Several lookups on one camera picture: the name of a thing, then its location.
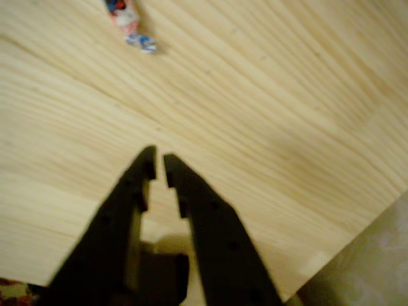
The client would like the candy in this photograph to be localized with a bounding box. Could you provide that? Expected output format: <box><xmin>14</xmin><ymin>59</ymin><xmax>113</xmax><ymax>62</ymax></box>
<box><xmin>103</xmin><ymin>0</ymin><xmax>157</xmax><ymax>54</ymax></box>

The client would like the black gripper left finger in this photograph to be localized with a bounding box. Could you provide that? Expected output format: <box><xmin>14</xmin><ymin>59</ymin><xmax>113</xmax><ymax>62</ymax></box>
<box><xmin>38</xmin><ymin>145</ymin><xmax>157</xmax><ymax>306</ymax></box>

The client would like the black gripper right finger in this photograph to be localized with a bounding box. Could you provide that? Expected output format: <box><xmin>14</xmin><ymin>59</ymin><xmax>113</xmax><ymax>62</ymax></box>
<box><xmin>163</xmin><ymin>154</ymin><xmax>285</xmax><ymax>306</ymax></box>

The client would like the floral cloth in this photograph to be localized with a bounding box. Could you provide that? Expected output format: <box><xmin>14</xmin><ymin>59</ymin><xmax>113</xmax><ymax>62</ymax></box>
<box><xmin>0</xmin><ymin>276</ymin><xmax>42</xmax><ymax>306</ymax></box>

